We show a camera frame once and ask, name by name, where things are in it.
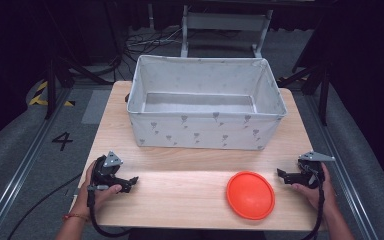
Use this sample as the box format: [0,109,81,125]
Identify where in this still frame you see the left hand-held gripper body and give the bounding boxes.
[90,150,130,193]

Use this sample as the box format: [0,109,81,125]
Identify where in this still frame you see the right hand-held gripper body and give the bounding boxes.
[296,151,336,190]

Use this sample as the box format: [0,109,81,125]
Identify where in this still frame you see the person's left hand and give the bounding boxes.
[70,161,123,220]

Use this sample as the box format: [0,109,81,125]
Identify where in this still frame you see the person's right hand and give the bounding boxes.
[291,162,338,218]

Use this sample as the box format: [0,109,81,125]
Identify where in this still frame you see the orange round plastic lid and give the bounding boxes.
[225,170,276,221]

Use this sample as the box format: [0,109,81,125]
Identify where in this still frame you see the grey patterned fabric storage box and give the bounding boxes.
[126,54,289,152]

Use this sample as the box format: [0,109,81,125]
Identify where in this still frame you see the black tripod stand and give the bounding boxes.
[44,54,115,121]
[276,61,332,128]

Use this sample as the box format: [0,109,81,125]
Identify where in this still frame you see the yellow black hazard tape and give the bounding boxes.
[28,80,76,108]

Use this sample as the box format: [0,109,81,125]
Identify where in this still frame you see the grey metal floor rail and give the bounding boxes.
[0,85,73,240]
[303,93,380,240]

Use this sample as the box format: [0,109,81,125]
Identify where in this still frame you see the black braided right gripper cable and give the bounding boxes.
[300,166,326,240]

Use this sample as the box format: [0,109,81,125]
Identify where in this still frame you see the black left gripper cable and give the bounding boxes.
[86,189,132,239]

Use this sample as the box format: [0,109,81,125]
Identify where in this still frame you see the red string bracelet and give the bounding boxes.
[62,213,90,223]

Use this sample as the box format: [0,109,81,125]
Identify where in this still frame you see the thin black floor cable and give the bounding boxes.
[6,172,84,240]

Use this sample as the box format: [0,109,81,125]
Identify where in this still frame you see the tangle of floor cables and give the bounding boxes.
[122,27,185,63]

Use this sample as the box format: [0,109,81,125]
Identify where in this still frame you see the grey metal frame stand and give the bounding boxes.
[179,4,275,60]

